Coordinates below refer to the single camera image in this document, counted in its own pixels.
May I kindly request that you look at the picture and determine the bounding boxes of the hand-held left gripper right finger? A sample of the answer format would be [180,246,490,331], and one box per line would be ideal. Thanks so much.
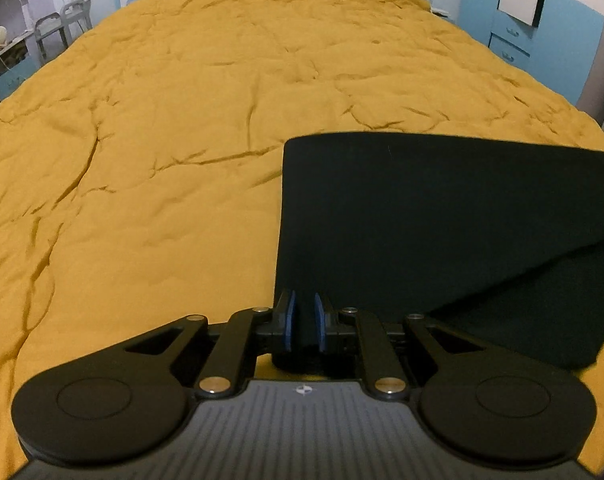
[314,292,485,402]

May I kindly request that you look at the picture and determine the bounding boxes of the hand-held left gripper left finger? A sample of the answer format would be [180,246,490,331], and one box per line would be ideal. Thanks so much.
[124,289,299,402]

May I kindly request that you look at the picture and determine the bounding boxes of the black pants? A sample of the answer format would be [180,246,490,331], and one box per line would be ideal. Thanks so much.
[273,131,604,382]

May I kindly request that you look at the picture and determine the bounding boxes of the yellow bed blanket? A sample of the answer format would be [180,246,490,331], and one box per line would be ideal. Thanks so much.
[0,0,604,480]

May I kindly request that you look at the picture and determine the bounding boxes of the grey desk with blue drawers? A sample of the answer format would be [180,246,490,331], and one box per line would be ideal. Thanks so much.
[0,30,49,107]

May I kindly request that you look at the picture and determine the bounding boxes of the grey chair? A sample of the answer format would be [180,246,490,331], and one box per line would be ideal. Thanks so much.
[34,12,66,59]
[62,0,93,37]

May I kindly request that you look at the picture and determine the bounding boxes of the blue wardrobe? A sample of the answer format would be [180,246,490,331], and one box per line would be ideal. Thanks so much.
[456,0,604,107]

